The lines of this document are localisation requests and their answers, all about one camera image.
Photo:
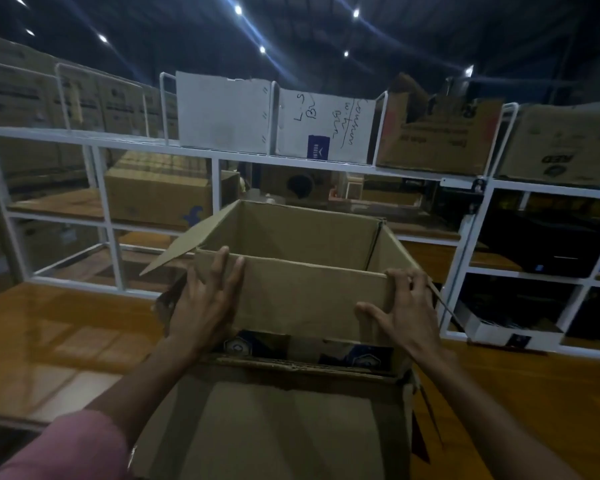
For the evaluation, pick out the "person's left forearm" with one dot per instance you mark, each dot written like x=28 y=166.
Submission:
x=140 y=384

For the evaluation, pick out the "dark blue printed packet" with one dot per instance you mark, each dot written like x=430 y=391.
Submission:
x=360 y=355
x=252 y=344

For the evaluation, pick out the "brown box with blue print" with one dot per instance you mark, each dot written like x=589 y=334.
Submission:
x=155 y=189

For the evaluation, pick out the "brown box with black circle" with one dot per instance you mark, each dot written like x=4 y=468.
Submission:
x=295 y=185

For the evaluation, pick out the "plain white cardboard box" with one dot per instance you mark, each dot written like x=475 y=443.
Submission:
x=220 y=112

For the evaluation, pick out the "person's right hand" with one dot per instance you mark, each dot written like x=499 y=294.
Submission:
x=412 y=319

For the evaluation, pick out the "large black box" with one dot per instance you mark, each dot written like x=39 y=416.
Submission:
x=545 y=239

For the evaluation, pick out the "person's right thumb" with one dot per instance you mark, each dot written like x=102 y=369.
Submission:
x=375 y=312

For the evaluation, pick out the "white box with handwriting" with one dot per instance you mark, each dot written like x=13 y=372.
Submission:
x=320 y=127

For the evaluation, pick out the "brown box with dark logo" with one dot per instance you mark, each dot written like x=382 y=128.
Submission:
x=560 y=144

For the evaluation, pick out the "pink sleeve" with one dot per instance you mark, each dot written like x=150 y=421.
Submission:
x=65 y=449

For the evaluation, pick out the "ceiling lights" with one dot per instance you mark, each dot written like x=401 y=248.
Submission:
x=238 y=9

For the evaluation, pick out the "large brown cardboard box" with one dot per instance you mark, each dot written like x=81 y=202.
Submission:
x=280 y=424

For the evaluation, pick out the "person's left thumb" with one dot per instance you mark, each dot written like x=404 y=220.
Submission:
x=236 y=284

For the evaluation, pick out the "white metal shelf rack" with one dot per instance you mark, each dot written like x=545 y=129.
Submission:
x=215 y=157
x=485 y=204

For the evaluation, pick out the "white tray box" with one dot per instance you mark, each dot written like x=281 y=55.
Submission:
x=510 y=330

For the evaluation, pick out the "brown box with open flaps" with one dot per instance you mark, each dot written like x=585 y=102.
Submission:
x=435 y=139

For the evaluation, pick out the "stack of brown cartons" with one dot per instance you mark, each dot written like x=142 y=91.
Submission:
x=25 y=99

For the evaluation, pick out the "person's left hand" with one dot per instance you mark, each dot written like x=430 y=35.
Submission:
x=200 y=314

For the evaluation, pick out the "person's right forearm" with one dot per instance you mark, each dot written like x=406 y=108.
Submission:
x=485 y=414

